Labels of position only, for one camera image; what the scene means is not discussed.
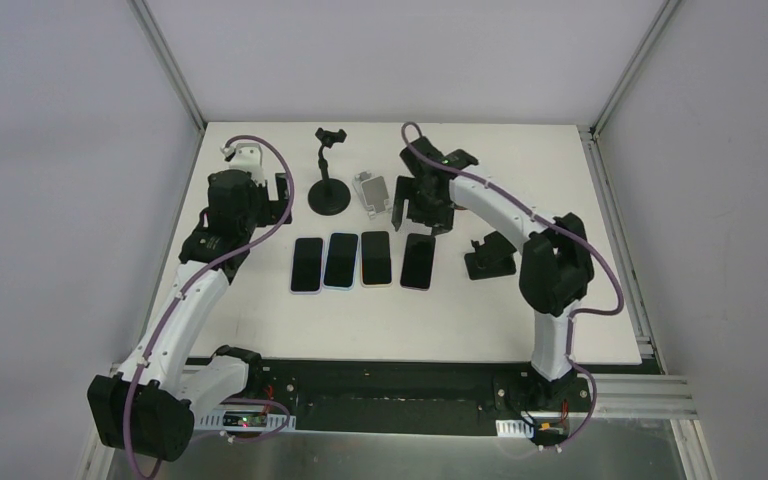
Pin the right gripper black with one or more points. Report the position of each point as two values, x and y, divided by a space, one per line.
421 208

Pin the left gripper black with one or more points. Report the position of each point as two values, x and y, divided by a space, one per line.
278 201

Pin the phone with purple case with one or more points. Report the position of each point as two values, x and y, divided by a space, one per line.
417 266

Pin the black pole phone stand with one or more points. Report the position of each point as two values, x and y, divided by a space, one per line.
328 196

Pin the phone with lavender case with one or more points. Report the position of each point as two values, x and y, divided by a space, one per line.
307 264

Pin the phone with beige case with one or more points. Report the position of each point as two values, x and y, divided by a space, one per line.
376 262

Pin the black wedge phone stand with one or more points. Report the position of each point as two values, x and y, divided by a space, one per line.
491 258

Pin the phone with blue case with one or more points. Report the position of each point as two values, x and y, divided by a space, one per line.
341 260

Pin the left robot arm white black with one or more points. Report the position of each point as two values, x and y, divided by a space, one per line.
148 406

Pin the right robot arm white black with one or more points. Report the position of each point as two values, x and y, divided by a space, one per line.
555 270

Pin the white grey phone stand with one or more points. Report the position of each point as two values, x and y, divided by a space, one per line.
373 192

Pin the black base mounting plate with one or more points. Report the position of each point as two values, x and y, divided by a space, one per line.
464 422

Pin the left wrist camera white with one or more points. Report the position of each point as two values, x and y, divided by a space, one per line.
246 157

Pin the left white cable duct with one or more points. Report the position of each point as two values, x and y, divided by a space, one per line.
245 421

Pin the white cable duct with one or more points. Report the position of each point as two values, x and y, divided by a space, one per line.
514 429
245 421

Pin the left aluminium frame post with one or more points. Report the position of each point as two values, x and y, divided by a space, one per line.
158 43

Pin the aluminium frame post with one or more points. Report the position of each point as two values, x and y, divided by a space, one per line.
634 66
158 43

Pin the right white cable duct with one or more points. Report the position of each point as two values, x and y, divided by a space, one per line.
514 429

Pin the aluminium front rail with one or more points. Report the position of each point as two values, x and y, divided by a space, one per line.
642 394

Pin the right aluminium frame post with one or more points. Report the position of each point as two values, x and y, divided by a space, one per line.
634 66

